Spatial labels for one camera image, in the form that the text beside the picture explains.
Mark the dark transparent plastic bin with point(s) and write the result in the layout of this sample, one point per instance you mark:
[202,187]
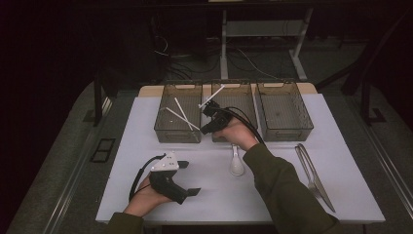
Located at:
[238,100]
[284,113]
[177,133]

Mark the black metal stand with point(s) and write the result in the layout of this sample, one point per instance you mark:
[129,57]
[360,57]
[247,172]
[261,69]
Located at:
[367,97]

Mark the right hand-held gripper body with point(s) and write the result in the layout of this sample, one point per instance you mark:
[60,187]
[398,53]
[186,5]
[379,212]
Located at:
[220,113]

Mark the person's left hand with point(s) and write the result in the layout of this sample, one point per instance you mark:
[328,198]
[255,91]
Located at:
[142,201]

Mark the white metal stand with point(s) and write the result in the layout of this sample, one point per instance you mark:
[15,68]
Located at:
[259,29]

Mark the person's right hand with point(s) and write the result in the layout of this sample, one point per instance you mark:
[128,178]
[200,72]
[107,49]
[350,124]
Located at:
[238,133]

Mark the white chopstick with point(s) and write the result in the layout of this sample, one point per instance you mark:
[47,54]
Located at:
[181,118]
[181,110]

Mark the metal floor rail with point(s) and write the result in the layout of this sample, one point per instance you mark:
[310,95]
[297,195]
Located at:
[386,162]
[69,182]

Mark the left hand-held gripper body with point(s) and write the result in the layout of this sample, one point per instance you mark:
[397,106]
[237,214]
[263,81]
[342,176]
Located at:
[164,164]

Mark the metal knife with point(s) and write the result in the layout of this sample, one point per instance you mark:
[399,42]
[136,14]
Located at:
[321,188]

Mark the white plastic spoon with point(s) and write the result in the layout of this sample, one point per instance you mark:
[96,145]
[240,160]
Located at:
[236,167]

